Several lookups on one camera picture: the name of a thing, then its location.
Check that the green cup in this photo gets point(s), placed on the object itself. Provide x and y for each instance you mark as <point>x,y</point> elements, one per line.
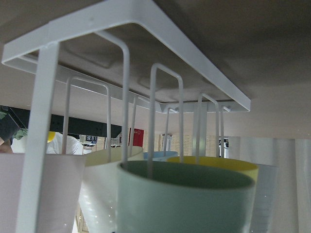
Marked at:
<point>182,198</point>

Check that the blue cup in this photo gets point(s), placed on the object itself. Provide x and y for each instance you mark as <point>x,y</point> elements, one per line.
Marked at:
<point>160,156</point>

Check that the cream cup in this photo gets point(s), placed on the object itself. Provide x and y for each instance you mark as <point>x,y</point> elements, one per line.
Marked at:
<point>98,191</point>

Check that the pink cup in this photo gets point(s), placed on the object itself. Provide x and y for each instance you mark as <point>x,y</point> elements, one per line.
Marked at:
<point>62,178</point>

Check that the yellow cup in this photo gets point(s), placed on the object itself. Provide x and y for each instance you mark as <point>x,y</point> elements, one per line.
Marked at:
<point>218,163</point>

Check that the white wire cup rack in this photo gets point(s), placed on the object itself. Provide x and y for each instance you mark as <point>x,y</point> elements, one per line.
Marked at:
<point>114,41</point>

